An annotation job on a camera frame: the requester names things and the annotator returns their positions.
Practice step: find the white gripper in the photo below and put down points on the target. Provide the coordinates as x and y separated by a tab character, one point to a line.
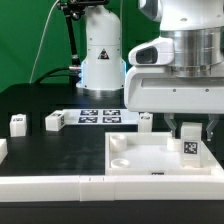
153	89

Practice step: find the white square tabletop part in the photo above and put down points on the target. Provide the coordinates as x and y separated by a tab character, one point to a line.
155	153

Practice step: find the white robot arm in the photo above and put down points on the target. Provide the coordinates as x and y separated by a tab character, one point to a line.
181	71

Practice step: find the white left obstacle piece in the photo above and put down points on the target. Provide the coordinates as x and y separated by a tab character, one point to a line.
3	149

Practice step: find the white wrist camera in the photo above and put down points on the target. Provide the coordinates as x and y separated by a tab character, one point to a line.
159	51

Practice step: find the white fiducial base plate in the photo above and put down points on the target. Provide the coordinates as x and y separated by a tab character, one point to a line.
100	117

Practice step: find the white front obstacle wall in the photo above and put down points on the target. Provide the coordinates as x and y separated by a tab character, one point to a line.
110	188

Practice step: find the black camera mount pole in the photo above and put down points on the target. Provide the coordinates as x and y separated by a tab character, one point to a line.
73	10

